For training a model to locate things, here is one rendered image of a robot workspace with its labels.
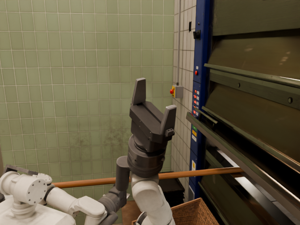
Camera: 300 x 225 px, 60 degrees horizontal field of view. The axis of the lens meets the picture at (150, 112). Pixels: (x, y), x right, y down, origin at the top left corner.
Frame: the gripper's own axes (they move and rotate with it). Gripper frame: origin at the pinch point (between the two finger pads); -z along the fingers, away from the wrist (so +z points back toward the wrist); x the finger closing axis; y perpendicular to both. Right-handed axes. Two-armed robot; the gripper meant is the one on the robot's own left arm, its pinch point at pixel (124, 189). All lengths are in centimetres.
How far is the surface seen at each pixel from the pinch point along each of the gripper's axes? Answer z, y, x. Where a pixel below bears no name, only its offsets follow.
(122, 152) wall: -112, -71, 38
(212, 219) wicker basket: -44, 33, 35
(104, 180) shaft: -0.9, -12.1, -1.4
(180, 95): -110, -12, -25
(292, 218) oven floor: -11, 69, 1
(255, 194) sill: -23, 55, 1
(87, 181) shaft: 3.6, -18.6, -1.4
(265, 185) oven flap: 11, 58, -22
